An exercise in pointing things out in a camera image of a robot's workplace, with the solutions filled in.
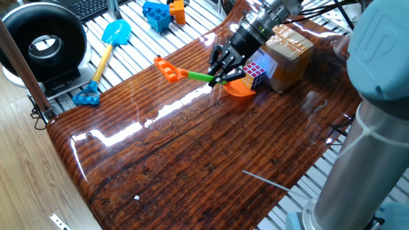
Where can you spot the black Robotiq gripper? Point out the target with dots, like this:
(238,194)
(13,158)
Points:
(246,44)

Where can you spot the white Rubik's cube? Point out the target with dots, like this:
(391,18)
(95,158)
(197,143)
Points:
(254,75)

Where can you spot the orange toy shovel green shaft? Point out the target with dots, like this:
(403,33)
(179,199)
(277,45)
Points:
(169,72)

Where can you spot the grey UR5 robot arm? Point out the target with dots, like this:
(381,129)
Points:
(377,48)

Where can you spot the blue toy shovel yellow shaft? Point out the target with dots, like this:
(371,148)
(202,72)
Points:
(116,32)

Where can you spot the cardboard box with yellow tape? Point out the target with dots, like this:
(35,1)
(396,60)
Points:
(287,54)

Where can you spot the orange toy block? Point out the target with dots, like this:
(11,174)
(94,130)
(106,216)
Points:
(179,11)

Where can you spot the blue toy block square holes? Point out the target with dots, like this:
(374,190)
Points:
(158,20)

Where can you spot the glossy wood-grain table mat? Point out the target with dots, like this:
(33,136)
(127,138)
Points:
(191,159)

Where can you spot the black computer keyboard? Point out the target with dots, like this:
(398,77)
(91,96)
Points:
(89,8)

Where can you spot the brown wooden beam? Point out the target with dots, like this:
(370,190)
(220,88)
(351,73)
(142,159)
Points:
(19,64)

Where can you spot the aluminium frame post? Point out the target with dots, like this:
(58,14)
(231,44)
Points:
(113,8)

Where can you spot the small metal bracket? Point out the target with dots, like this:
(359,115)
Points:
(59,222)

